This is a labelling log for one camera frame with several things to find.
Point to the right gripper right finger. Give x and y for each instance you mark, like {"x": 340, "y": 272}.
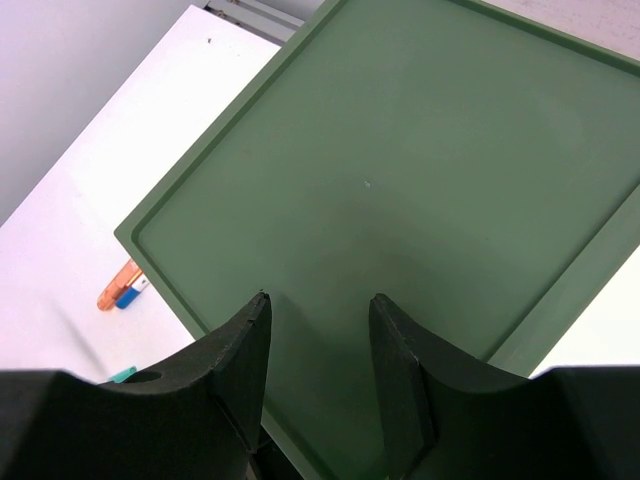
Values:
{"x": 448, "y": 415}

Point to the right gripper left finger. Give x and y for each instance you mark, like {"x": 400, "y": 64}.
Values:
{"x": 194, "y": 415}

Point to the teal capped white pen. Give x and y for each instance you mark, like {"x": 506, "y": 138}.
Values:
{"x": 122, "y": 376}

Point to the blue capped marker left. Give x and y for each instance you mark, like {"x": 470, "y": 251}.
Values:
{"x": 132, "y": 292}

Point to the green top drawer unit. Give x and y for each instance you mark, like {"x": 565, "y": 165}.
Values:
{"x": 480, "y": 169}

